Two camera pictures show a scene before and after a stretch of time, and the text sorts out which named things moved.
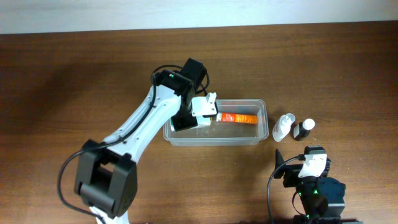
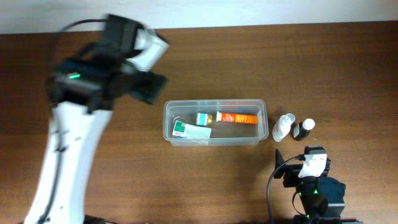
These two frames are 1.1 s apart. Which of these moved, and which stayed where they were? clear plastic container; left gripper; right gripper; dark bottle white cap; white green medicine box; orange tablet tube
Moved: white green medicine box; left gripper
Stayed: orange tablet tube; right gripper; clear plastic container; dark bottle white cap
